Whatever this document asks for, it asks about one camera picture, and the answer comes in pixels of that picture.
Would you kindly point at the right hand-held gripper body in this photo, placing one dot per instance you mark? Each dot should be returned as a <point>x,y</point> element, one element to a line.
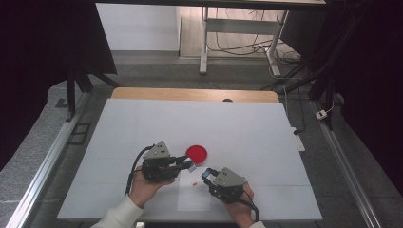
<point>228,185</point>

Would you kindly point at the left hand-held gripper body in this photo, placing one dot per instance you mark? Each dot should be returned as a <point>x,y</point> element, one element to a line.
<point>158,164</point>

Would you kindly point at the small white stamp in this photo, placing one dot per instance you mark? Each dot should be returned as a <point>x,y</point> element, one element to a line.
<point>192,168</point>

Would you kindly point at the round red ink pad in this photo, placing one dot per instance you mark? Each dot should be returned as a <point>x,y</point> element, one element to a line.
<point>197,153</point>

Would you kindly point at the white paper sheet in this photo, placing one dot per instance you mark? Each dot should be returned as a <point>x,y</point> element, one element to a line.
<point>193,199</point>

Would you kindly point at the person's right hand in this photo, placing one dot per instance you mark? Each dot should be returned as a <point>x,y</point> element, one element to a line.
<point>239,212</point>

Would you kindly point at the person's left hand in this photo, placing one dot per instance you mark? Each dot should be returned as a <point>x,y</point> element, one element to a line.
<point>144,190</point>

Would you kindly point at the white cover board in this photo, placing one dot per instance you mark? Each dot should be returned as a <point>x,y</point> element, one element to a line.
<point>237,126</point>

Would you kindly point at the small white clamp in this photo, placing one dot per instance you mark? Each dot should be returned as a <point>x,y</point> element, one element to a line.
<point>139,225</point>

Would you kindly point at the wooden table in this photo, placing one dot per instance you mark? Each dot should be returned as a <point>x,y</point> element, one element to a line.
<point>190,94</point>

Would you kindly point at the dark table grommet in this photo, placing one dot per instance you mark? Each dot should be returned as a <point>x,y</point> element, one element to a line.
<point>227,100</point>

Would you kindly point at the white power strip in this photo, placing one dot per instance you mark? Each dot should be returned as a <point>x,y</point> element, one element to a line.
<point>299,144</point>

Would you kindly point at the black metal stand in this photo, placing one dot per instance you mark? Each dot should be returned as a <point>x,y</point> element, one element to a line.
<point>71,95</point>
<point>329,107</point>

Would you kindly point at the small black floor plate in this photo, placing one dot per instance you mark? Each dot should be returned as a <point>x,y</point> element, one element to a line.
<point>61,104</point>

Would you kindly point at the white adapter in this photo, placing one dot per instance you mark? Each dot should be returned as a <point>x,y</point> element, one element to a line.
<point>321,114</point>

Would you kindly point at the black curtain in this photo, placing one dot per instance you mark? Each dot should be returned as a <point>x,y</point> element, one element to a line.
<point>38,63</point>
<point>374,95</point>

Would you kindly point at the black floor bracket frame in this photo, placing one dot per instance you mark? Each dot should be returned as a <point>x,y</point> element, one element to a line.
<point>79,134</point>

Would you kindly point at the aluminium rail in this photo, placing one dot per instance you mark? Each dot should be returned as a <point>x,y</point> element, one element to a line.
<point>344,164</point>
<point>47,161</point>

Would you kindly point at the white metal desk frame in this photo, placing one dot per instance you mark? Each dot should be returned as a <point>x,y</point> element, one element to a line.
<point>240,26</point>

